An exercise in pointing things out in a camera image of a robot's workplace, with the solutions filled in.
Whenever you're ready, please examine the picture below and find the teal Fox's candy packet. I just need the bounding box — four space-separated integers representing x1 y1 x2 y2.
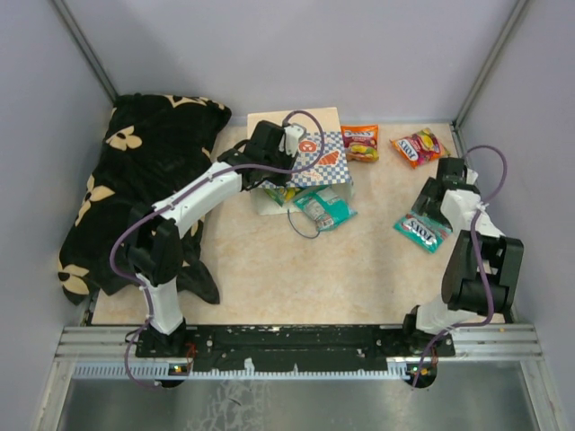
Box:
394 211 452 253

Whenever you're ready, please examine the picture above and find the green snack packet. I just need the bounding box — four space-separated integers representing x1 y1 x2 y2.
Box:
264 187 303 207

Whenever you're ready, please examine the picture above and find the orange Fox's candy packet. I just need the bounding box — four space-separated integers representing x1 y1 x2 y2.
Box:
390 128 451 169

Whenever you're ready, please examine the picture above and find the blue checkered paper bag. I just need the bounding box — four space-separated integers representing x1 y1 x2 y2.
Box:
248 107 353 222

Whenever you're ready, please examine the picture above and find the orange striped snack packet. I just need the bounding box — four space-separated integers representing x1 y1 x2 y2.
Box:
341 125 379 163

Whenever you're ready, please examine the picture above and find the black floral plush blanket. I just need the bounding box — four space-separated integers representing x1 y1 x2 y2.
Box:
57 93 232 304

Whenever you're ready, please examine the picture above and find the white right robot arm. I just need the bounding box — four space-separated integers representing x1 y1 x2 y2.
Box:
394 157 524 356

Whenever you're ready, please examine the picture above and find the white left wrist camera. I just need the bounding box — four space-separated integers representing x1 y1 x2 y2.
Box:
279 124 306 158

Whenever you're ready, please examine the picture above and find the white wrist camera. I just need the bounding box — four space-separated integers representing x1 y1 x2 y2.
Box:
279 124 306 158
465 167 479 185

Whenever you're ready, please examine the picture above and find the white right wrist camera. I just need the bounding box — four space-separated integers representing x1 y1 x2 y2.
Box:
465 167 479 185

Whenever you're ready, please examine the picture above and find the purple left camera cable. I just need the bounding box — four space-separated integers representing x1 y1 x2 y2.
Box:
110 110 326 391

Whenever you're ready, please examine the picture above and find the aluminium frame rail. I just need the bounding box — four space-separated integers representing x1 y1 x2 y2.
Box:
56 324 543 360

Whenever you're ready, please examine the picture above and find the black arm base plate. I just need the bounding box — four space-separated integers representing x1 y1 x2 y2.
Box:
136 324 432 371

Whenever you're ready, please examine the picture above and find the right aluminium corner post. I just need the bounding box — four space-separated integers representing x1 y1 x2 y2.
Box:
452 0 532 132

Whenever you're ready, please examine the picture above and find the aluminium corner post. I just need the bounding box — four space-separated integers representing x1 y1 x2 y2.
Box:
51 0 143 140
452 0 532 132

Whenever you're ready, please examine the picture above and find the left aluminium corner post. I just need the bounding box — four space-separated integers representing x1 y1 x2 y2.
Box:
51 0 143 140

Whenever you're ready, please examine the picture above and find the white slotted cable duct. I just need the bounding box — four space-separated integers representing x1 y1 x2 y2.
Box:
72 358 418 383

